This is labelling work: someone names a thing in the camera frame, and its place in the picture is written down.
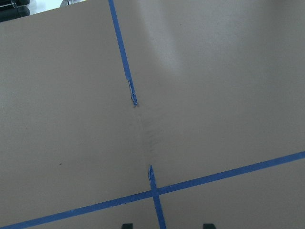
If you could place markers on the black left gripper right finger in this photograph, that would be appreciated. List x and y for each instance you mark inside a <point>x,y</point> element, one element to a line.
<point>208,226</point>

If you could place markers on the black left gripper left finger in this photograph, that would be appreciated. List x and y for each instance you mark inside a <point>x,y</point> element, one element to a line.
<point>127,226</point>

